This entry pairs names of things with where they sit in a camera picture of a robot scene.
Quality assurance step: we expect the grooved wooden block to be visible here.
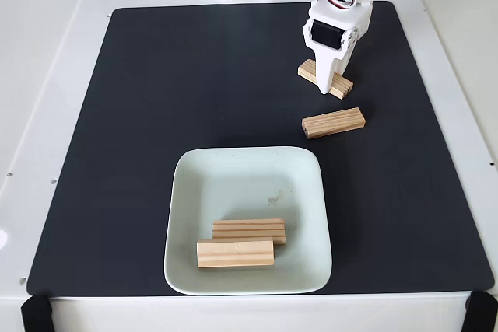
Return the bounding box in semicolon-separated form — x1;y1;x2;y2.
196;238;275;269
212;218;287;246
301;107;366;140
297;58;355;100

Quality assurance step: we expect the pale green square plate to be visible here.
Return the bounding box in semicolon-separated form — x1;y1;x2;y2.
163;146;334;296

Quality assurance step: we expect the black table mat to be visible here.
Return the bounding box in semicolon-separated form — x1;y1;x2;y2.
26;0;495;297

